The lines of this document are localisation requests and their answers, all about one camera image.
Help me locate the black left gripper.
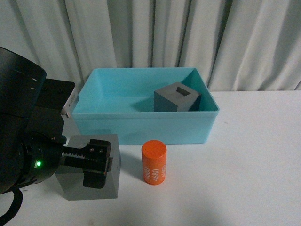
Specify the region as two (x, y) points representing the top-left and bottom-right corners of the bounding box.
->
(19, 133), (113, 189)

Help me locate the gray cube with round hole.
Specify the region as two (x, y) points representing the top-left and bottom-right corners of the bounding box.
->
(55, 134), (121, 201)

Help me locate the orange cylinder part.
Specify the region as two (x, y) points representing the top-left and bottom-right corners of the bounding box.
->
(142, 140), (167, 185)

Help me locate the gray cube with square hole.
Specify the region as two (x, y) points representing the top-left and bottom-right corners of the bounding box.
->
(154, 82), (202, 112)

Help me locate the blue plastic box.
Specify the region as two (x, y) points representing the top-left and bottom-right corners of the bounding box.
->
(72, 67), (219, 145)

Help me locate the white pleated curtain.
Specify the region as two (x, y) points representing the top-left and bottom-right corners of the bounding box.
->
(0, 0), (301, 91)

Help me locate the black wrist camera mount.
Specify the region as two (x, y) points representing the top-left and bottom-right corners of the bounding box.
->
(25, 79), (79, 144)

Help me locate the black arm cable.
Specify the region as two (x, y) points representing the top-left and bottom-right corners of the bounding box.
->
(0, 187), (24, 225)

